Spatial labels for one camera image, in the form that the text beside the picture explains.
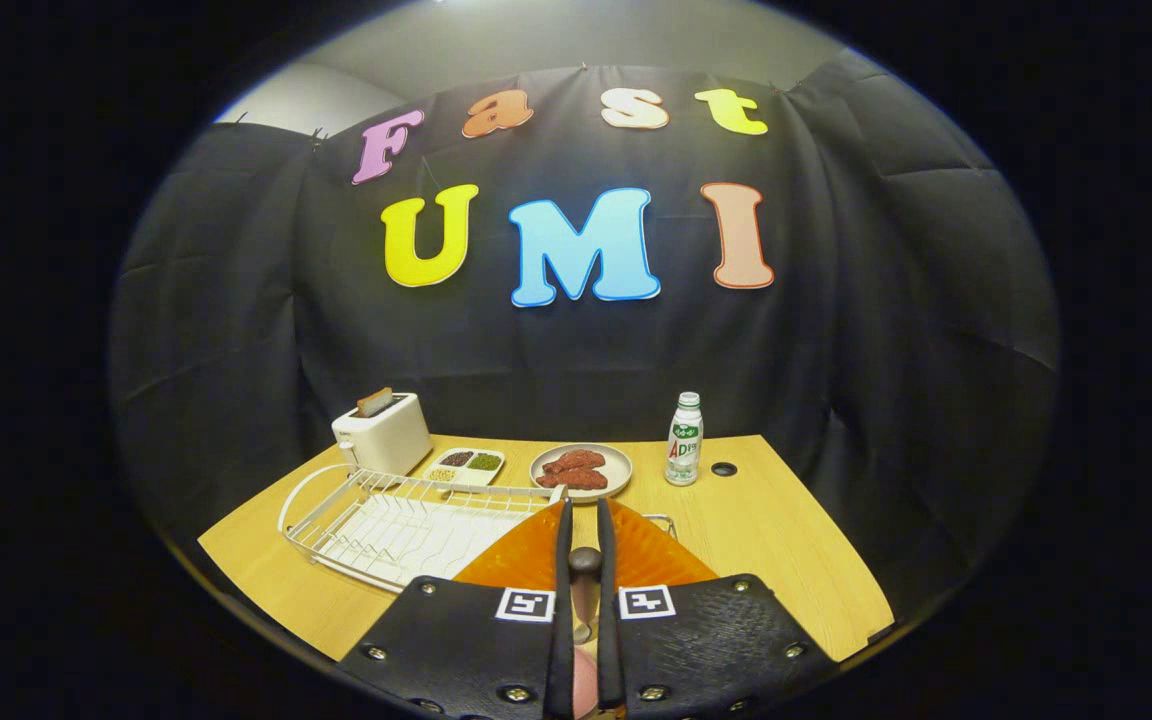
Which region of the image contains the beige round plate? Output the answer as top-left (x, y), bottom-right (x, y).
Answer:
top-left (529, 443), bottom-right (634, 501)

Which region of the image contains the white toaster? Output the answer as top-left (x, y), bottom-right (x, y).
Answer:
top-left (331, 392), bottom-right (434, 477)

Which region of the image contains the pink plate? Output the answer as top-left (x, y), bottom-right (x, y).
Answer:
top-left (573, 648), bottom-right (602, 719)

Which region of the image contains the white drink bottle green label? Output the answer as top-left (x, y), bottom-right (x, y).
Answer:
top-left (664, 391), bottom-right (705, 488)

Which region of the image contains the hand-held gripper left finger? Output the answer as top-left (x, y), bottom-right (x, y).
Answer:
top-left (338, 497), bottom-right (577, 720)

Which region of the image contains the white divided bean tray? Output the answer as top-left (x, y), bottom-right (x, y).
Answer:
top-left (424, 447), bottom-right (506, 487)

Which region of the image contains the white wire dish rack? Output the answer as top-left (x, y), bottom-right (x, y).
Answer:
top-left (278, 463), bottom-right (567, 593)

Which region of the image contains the dark-handled metal spoon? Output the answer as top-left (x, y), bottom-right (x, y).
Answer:
top-left (566, 546), bottom-right (605, 646)

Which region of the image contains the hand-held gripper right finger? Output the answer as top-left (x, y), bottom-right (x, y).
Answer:
top-left (594, 497), bottom-right (837, 720)

